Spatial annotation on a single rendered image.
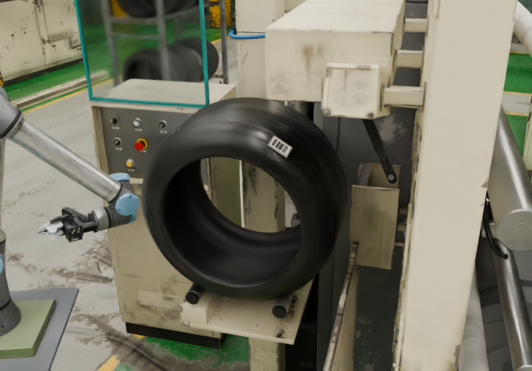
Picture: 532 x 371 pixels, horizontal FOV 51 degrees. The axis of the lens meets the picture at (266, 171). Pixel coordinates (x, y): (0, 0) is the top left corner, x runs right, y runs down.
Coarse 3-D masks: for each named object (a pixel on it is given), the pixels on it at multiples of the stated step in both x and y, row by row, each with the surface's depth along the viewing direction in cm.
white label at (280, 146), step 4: (272, 140) 145; (276, 140) 146; (280, 140) 146; (268, 144) 144; (272, 144) 145; (276, 144) 145; (280, 144) 146; (284, 144) 146; (272, 148) 144; (276, 148) 144; (280, 148) 145; (284, 148) 145; (288, 148) 146; (292, 148) 146; (280, 152) 144; (284, 152) 145; (288, 152) 145; (284, 156) 144
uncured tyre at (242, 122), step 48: (192, 144) 150; (240, 144) 146; (288, 144) 147; (144, 192) 163; (192, 192) 190; (288, 192) 148; (336, 192) 155; (192, 240) 186; (240, 240) 193; (288, 240) 188; (240, 288) 165; (288, 288) 161
